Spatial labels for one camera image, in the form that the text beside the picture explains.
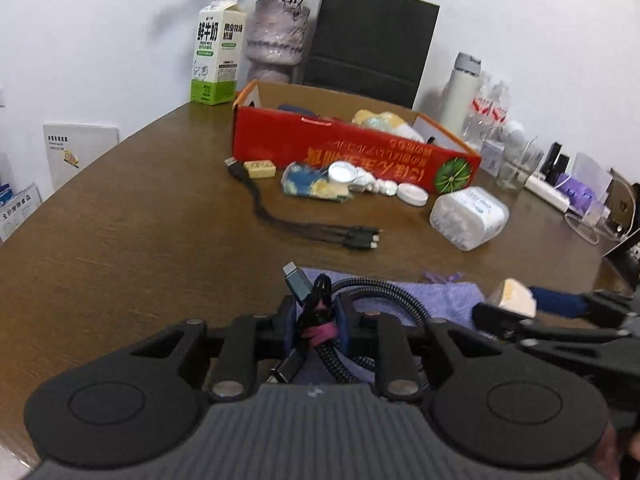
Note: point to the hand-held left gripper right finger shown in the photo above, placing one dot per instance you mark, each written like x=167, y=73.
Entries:
x=343, y=322

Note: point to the white and green milk carton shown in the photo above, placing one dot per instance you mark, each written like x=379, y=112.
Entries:
x=215, y=60

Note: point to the black paper bag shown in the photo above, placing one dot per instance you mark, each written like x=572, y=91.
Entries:
x=370, y=45

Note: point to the black phone stand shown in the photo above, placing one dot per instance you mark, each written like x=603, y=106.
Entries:
x=556, y=162

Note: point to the red cardboard box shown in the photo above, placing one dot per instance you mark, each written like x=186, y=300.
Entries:
x=300, y=140

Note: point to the dark blue item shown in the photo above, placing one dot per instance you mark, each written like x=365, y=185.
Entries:
x=295, y=108

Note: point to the yellow and white sponge block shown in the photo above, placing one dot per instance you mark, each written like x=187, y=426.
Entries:
x=515, y=297

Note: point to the white power strip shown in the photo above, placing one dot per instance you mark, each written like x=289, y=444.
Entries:
x=547, y=192

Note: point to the pale yellow rectangular tile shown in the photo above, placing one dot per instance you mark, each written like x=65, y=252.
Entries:
x=260, y=169

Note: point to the brown wooden desk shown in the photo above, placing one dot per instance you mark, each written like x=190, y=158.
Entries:
x=125, y=235

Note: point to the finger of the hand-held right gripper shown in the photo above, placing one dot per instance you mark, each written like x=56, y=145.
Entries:
x=505, y=322
x=555, y=303

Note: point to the clear plastic water bottle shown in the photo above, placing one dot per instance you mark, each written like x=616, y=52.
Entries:
x=500, y=105
x=477, y=107

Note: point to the grey flower vase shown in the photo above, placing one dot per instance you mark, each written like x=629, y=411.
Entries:
x=275, y=40

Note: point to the purple cloth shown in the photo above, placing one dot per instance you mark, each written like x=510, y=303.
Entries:
x=450, y=300

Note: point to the white round lid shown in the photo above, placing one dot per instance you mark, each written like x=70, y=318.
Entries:
x=413, y=194

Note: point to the yellow and white plush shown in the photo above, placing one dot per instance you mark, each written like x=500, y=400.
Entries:
x=380, y=120

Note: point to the clear cotton swab box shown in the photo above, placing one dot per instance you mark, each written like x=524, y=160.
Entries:
x=467, y=217

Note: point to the purple packet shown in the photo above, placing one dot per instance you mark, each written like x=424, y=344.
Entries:
x=582, y=195

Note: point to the printed brochure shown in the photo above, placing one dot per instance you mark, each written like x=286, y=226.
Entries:
x=20, y=212

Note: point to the purple ribbon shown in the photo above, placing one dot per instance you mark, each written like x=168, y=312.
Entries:
x=442, y=276

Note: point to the white thermos bottle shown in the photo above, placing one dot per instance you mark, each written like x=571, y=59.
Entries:
x=457, y=95

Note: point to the clear acrylic holder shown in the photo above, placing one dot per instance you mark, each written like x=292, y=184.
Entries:
x=590, y=170

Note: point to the small white labelled box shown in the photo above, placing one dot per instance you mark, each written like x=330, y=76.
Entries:
x=491, y=157

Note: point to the blue and yellow crumpled packet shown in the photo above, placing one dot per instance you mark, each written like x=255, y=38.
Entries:
x=305, y=182

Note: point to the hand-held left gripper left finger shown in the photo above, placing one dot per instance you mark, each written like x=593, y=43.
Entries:
x=288, y=325

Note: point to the clear glass cup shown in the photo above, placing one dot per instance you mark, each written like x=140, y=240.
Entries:
x=517, y=167

